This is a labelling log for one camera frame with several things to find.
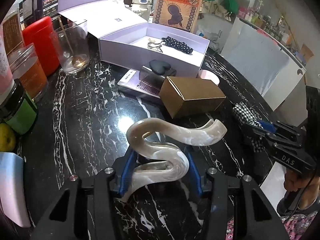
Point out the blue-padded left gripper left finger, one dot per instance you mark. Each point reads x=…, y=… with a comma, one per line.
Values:
x=119, y=175

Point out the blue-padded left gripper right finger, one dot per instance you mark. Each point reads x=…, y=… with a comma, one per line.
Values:
x=199, y=178

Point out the pearly wavy hair claw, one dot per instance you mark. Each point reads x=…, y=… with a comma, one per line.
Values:
x=170, y=163

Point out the black white gingham scrunchie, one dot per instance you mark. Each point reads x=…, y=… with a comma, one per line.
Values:
x=245, y=116

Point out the gold star wire hair clip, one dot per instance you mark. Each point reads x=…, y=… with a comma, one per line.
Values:
x=155, y=45

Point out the black polka dot scrunchie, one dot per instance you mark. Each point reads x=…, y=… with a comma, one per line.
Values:
x=180, y=46

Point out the purple flat booklet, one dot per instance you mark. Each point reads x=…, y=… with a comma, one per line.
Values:
x=131, y=84

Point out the brown cardboard box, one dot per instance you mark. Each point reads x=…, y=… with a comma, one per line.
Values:
x=184, y=96

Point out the black heart-shaped object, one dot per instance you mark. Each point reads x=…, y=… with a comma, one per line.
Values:
x=159, y=67

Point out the pink round compact case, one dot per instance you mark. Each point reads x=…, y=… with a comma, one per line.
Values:
x=208, y=75

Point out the green label dark jar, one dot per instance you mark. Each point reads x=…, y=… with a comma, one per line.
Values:
x=18, y=110

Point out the yellow lemon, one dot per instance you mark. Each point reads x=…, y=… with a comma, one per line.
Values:
x=7, y=138

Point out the lavender gift box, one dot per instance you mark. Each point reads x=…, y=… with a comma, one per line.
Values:
x=124, y=36

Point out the clear drinking glass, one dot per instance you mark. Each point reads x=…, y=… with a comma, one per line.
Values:
x=71, y=45

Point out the pink panda paper cup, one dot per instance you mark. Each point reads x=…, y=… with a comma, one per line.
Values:
x=6, y=79

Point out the orange clear-lid jar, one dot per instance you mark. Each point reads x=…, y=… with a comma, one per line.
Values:
x=25, y=66

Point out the red cylindrical canister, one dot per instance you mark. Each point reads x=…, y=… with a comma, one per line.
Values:
x=39, y=33

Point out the white kettle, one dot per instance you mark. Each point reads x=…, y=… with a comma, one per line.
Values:
x=142, y=8

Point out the orange printed snack bag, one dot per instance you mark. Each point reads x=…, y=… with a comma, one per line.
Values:
x=180, y=14

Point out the brown spice jar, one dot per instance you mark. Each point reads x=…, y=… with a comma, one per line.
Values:
x=12, y=32

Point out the dark lidded bottle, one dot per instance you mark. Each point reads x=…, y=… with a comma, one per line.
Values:
x=32, y=11

